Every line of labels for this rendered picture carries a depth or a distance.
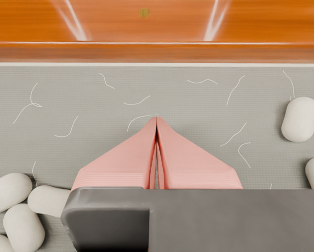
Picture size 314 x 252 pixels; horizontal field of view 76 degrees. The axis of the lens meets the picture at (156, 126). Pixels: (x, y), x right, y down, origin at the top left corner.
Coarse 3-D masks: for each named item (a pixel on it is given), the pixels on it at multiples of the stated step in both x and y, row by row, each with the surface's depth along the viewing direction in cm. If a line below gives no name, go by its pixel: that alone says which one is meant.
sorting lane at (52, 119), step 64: (0, 64) 17; (64, 64) 17; (128, 64) 17; (192, 64) 17; (256, 64) 17; (0, 128) 16; (64, 128) 16; (128, 128) 16; (192, 128) 16; (256, 128) 16
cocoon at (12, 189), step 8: (8, 176) 13; (16, 176) 13; (24, 176) 14; (0, 184) 13; (8, 184) 13; (16, 184) 13; (24, 184) 13; (0, 192) 13; (8, 192) 13; (16, 192) 13; (24, 192) 13; (0, 200) 13; (8, 200) 13; (16, 200) 13; (0, 208) 13
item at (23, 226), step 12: (24, 204) 14; (12, 216) 13; (24, 216) 13; (36, 216) 14; (12, 228) 12; (24, 228) 13; (36, 228) 13; (12, 240) 12; (24, 240) 12; (36, 240) 13
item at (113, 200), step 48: (144, 144) 8; (96, 192) 5; (144, 192) 5; (192, 192) 5; (240, 192) 5; (288, 192) 5; (96, 240) 6; (144, 240) 6; (192, 240) 4; (240, 240) 4; (288, 240) 4
